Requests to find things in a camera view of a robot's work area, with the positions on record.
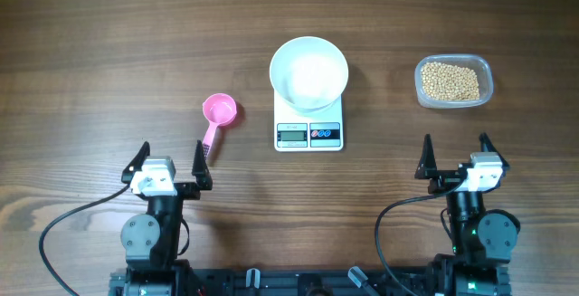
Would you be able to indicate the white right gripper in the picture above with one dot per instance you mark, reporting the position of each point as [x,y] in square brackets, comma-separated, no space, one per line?
[427,165]

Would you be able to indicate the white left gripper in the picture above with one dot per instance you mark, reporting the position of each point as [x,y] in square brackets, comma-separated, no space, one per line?
[198,170]

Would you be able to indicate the pink plastic measuring scoop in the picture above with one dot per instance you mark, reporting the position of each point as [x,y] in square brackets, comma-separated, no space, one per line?
[220,110]

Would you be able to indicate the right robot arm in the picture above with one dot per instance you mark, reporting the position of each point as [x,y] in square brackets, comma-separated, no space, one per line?
[482,240]

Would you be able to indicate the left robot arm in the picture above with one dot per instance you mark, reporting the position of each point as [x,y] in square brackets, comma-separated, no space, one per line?
[151,240]

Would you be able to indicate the white digital kitchen scale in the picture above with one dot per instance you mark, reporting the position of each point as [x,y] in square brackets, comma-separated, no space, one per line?
[317,131]

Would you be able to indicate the white bowl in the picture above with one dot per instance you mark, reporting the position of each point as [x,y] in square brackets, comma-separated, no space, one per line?
[308,73]

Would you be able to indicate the clear plastic container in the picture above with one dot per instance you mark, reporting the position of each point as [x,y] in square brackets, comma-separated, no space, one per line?
[474,62]

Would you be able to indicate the yellow soybeans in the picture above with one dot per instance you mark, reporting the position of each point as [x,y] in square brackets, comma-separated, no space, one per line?
[443,81]

